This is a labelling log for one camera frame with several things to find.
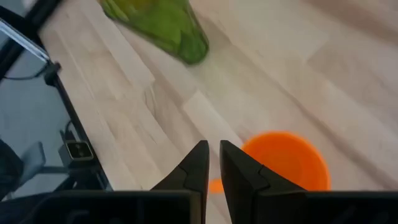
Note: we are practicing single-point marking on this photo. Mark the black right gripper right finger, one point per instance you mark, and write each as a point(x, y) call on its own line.
point(239, 174)

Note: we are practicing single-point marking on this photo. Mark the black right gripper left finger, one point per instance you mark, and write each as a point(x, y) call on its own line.
point(194, 168)

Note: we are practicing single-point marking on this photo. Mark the orange plastic mug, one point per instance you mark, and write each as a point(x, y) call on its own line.
point(289, 158)

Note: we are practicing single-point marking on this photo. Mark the green ribbed glass cup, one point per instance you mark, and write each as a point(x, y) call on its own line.
point(168, 28)

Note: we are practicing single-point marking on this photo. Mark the silver metal bar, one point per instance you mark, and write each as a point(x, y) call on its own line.
point(25, 42)

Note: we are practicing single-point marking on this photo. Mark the small table-level camera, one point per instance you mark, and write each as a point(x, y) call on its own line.
point(79, 151)

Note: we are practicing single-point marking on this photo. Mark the black aluminium table frame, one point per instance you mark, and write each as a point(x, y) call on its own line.
point(77, 124)

